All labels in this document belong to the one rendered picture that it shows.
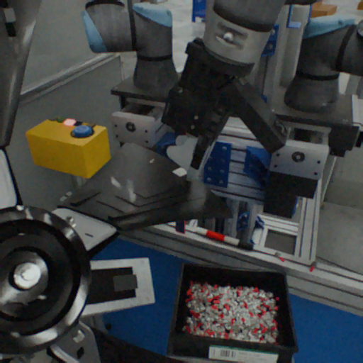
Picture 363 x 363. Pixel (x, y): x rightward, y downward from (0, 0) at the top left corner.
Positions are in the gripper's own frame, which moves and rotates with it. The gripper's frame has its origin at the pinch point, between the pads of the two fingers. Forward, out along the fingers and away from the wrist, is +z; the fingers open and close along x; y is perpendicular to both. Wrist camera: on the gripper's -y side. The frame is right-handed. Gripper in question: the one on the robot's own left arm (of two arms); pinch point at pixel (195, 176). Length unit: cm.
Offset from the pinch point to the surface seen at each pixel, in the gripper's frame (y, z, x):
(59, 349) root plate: 1.1, -1.4, 32.9
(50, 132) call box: 36.4, 16.9, -11.5
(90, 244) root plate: 4.4, -4.5, 24.0
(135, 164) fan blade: 9.4, 1.2, 2.8
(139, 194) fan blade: 4.7, -1.7, 11.5
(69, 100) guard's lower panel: 68, 45, -64
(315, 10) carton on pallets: 1, 99, -770
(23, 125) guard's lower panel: 68, 45, -38
